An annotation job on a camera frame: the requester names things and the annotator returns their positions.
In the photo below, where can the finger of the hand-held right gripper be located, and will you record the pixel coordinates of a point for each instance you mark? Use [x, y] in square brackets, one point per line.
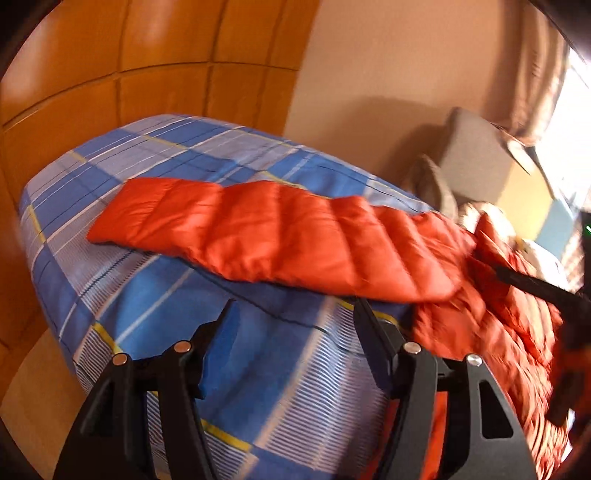
[531, 284]

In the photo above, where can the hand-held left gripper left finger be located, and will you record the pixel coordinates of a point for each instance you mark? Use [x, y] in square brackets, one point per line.
[222, 350]

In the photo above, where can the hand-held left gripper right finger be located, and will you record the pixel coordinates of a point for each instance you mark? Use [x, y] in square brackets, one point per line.
[371, 355]

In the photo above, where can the orange down jacket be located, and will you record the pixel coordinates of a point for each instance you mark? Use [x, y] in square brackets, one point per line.
[277, 230]

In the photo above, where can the cream quilted blanket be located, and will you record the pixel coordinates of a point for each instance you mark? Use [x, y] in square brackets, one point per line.
[496, 217]

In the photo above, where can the grey yellow blue headboard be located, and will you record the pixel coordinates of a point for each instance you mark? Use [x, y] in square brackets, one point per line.
[475, 161]

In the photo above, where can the grey cushion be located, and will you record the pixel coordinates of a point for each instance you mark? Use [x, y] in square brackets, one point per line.
[434, 184]

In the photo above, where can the window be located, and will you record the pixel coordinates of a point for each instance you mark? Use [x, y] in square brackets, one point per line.
[570, 138]

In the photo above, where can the blue plaid bed sheet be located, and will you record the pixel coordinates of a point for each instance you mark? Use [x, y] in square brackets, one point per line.
[184, 152]

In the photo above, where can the beige patterned curtain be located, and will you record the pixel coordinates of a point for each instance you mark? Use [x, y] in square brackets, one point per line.
[535, 69]

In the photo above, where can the wooden wardrobe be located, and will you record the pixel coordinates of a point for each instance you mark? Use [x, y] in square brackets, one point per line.
[138, 46]

